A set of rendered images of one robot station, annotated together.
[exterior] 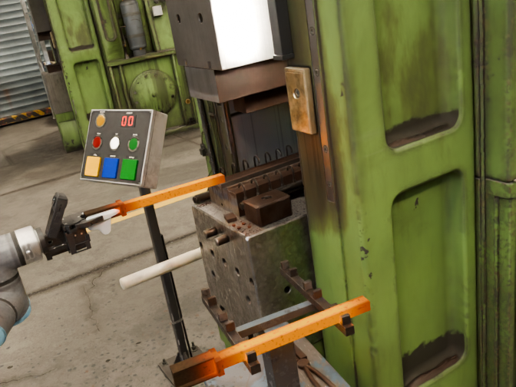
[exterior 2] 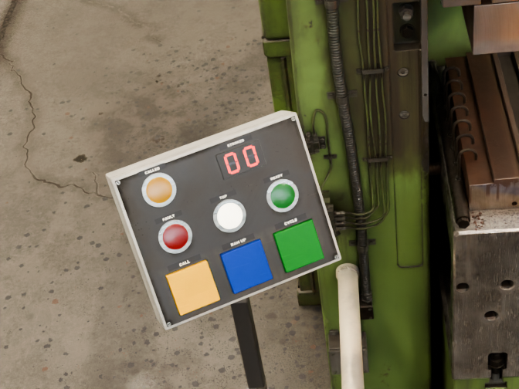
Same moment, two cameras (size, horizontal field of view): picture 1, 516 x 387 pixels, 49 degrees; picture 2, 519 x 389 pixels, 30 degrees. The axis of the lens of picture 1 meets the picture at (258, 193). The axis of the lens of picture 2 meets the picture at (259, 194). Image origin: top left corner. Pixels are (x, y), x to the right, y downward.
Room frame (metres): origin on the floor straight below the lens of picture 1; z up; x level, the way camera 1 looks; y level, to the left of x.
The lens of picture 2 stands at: (1.30, 1.45, 2.21)
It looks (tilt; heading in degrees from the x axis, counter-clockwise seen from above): 41 degrees down; 306
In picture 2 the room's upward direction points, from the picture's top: 10 degrees counter-clockwise
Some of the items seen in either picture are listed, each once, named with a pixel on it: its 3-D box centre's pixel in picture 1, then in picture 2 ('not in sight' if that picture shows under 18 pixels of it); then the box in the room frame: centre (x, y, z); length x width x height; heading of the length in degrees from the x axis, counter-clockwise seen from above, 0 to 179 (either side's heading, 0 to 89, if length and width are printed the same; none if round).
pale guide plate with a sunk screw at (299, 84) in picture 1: (300, 100); not in sight; (1.46, -0.15, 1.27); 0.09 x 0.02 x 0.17; 28
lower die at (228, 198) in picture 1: (277, 176); (506, 121); (1.78, -0.07, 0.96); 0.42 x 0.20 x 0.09; 118
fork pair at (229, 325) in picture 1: (270, 304); not in sight; (1.07, 0.01, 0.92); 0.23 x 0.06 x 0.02; 110
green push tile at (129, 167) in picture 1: (130, 170); (298, 245); (1.97, 0.45, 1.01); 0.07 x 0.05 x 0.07; 53
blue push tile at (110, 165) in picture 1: (111, 168); (245, 265); (2.03, 0.53, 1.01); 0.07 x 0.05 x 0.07; 53
